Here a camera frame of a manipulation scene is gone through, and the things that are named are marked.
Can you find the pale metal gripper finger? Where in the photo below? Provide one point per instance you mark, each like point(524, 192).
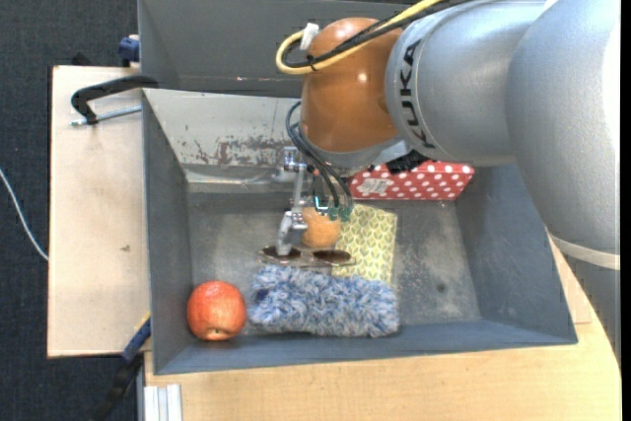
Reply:
point(286, 236)

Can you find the orange fruit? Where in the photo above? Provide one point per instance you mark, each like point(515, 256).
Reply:
point(321, 229)

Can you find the brown sunglasses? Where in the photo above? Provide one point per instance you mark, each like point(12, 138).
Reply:
point(337, 256)

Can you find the blue and white fluffy cloth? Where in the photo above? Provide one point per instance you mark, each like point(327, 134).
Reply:
point(323, 303)

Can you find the yellow green leaf-pattern cloth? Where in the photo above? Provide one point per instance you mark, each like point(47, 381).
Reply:
point(372, 241)

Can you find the red apple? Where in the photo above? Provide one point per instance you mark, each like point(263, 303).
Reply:
point(216, 309)

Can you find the red white-dotted box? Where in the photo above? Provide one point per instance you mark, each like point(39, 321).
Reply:
point(419, 185)

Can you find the grey metal bin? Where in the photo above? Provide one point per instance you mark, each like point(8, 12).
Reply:
point(434, 261)

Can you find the pale wood flat board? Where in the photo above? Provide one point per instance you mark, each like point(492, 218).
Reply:
point(98, 222)

